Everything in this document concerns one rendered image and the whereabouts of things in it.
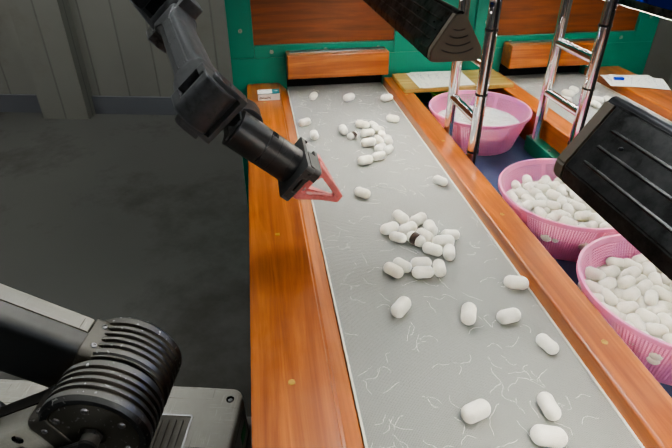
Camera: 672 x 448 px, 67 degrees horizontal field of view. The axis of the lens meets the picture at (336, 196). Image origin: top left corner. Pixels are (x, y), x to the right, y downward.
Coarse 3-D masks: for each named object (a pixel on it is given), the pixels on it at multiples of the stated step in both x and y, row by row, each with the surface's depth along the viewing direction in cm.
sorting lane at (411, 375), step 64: (320, 128) 129; (384, 128) 129; (384, 192) 101; (448, 192) 101; (384, 256) 84; (384, 320) 71; (448, 320) 71; (384, 384) 62; (448, 384) 62; (512, 384) 62; (576, 384) 62
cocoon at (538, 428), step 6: (534, 426) 55; (540, 426) 55; (546, 426) 55; (552, 426) 55; (534, 432) 54; (540, 432) 54; (546, 432) 54; (552, 432) 54; (558, 432) 54; (564, 432) 54; (534, 438) 54; (540, 438) 54; (546, 438) 54; (552, 438) 54; (558, 438) 54; (564, 438) 54; (540, 444) 54; (546, 444) 54; (552, 444) 54; (558, 444) 54; (564, 444) 54
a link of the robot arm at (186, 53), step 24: (192, 0) 94; (168, 24) 87; (192, 24) 92; (168, 48) 82; (192, 48) 76; (192, 72) 69; (192, 96) 66; (216, 96) 66; (192, 120) 67; (216, 120) 69
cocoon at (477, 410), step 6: (474, 402) 57; (480, 402) 57; (486, 402) 57; (462, 408) 57; (468, 408) 57; (474, 408) 57; (480, 408) 57; (486, 408) 57; (462, 414) 57; (468, 414) 56; (474, 414) 56; (480, 414) 56; (486, 414) 57; (468, 420) 56; (474, 420) 56
